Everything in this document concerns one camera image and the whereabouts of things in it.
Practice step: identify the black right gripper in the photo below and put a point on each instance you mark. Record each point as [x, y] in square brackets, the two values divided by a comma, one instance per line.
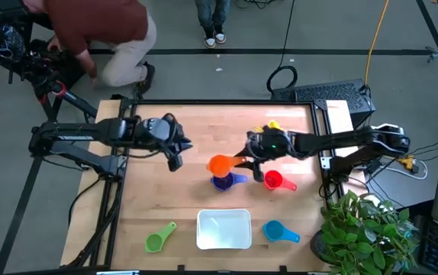
[272, 145]

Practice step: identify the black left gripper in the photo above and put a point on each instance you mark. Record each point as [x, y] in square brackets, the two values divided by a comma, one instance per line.
[157, 131]

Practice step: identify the red measuring cup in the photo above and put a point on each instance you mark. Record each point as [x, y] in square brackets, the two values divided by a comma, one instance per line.
[274, 179]

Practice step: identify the orange measuring cup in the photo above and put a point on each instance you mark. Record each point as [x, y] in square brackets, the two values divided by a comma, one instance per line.
[219, 165]

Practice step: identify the yellow measuring cup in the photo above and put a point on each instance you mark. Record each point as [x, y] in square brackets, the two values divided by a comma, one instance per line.
[273, 124]

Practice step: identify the blue measuring cup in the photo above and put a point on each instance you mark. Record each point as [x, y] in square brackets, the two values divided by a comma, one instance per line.
[275, 230]

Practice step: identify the green measuring cup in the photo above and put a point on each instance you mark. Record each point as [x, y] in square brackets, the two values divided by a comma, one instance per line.
[154, 241]

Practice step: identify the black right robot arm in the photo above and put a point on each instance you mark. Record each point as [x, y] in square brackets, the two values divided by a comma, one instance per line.
[356, 141]

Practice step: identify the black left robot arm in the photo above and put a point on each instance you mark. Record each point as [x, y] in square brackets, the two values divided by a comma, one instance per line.
[89, 133]

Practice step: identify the purple measuring cup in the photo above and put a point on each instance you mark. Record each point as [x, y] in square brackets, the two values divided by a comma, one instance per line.
[224, 183]

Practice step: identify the white plastic basket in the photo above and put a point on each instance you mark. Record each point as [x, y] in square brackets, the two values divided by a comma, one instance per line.
[224, 229]

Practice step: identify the black perforated computer case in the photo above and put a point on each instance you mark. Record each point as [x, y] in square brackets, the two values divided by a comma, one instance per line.
[329, 93]

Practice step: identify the person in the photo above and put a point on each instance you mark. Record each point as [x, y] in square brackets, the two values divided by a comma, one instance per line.
[212, 19]
[100, 26]

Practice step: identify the green potted plant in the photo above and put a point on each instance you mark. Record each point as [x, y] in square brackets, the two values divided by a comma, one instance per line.
[364, 237]

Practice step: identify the yellow plug adapter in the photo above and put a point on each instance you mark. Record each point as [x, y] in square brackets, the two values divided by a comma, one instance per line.
[408, 162]

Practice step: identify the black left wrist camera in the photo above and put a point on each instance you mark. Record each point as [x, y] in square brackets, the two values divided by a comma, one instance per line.
[175, 162]

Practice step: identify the black aluminium table frame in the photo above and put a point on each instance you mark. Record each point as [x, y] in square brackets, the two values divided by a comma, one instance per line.
[116, 214]

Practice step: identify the black video camera on tripod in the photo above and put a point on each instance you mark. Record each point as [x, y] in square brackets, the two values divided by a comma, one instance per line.
[9, 49]

